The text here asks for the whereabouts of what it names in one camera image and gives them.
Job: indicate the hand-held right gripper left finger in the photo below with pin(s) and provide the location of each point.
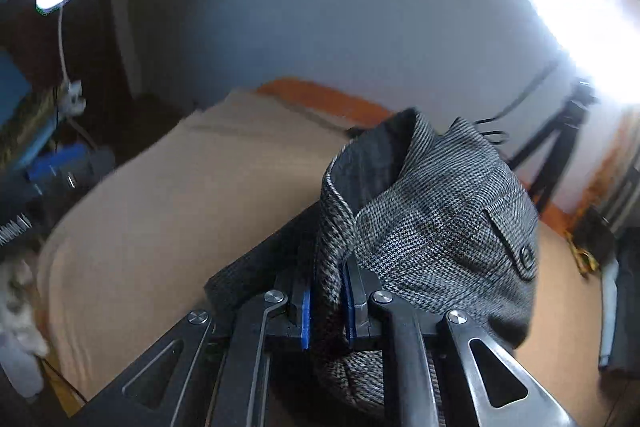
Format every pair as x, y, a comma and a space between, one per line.
304, 314

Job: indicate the grey houndstooth pants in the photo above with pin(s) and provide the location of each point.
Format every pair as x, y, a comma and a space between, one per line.
440, 212

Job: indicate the white fluffy cloth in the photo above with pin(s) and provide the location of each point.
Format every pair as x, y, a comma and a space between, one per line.
20, 307

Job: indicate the white power strip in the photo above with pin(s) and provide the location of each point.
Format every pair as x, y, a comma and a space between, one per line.
74, 96

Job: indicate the black camera tripod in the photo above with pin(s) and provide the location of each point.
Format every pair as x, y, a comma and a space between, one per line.
550, 147

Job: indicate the blue plastic box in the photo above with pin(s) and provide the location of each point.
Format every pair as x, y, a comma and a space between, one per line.
57, 162

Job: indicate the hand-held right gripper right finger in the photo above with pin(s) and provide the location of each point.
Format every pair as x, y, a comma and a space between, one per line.
350, 307

